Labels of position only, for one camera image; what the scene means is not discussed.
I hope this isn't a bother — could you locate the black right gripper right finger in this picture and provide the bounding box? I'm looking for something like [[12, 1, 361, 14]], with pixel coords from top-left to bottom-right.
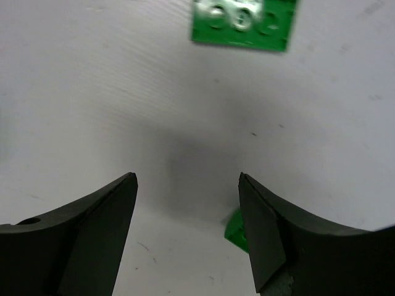
[[238, 173, 394, 295]]

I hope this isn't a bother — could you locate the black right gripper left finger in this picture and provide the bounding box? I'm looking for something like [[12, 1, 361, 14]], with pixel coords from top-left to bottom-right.
[[1, 173, 138, 295]]

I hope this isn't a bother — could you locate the dark green lego brick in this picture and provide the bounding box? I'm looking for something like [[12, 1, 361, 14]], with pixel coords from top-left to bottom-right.
[[224, 208, 249, 253]]

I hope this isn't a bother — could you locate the green lego plate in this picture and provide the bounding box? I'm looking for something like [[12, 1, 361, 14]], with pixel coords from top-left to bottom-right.
[[191, 0, 299, 52]]

